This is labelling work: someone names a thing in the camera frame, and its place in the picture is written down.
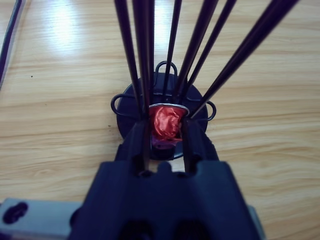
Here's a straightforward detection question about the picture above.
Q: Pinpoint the purple coffee capsule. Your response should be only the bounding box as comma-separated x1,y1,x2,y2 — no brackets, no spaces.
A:
151,136,177,150

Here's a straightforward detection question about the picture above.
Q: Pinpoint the red coffee capsule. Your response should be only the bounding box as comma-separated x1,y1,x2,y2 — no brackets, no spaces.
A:
149,102,189,142

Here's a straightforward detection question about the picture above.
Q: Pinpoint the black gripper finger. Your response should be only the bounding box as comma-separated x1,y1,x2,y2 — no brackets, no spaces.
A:
181,117,221,174
115,119,152,174

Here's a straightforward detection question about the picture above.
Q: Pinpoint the black capsule holder with rods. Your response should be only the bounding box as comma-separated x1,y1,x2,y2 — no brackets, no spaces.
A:
111,0,301,161

